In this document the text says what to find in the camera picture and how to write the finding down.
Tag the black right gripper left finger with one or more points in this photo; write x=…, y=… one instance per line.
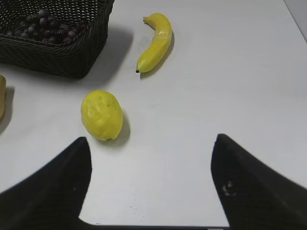
x=52, y=197

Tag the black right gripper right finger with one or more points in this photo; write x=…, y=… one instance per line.
x=254, y=196

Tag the purple grape bunch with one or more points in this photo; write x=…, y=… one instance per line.
x=46, y=28

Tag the dark woven basket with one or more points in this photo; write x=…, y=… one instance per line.
x=71, y=59

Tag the yellow lemon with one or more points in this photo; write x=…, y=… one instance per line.
x=102, y=115

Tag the orange yellow mango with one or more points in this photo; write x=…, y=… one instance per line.
x=2, y=94

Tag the yellow banana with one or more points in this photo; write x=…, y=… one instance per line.
x=159, y=46

